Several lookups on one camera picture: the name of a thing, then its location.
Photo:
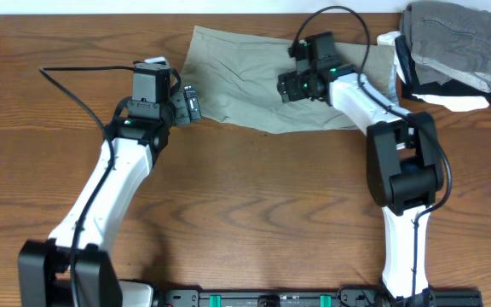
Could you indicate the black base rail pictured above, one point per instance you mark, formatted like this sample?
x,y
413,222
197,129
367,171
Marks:
x,y
346,297

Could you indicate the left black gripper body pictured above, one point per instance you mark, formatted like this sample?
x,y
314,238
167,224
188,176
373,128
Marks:
x,y
181,112

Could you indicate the black folded garment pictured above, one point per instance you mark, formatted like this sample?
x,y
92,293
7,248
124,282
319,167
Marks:
x,y
410,84

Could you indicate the white folded garment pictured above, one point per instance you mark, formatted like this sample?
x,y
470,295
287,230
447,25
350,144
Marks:
x,y
452,103

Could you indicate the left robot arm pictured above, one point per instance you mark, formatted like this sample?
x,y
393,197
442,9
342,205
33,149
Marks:
x,y
73,266

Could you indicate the grey folded garment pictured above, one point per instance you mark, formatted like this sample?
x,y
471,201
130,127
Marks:
x,y
449,42

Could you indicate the khaki green shorts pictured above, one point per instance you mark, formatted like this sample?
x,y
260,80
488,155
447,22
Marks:
x,y
235,76

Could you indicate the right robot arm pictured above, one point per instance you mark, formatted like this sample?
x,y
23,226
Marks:
x,y
404,162

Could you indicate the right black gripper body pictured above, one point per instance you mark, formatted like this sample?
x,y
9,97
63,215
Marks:
x,y
297,85

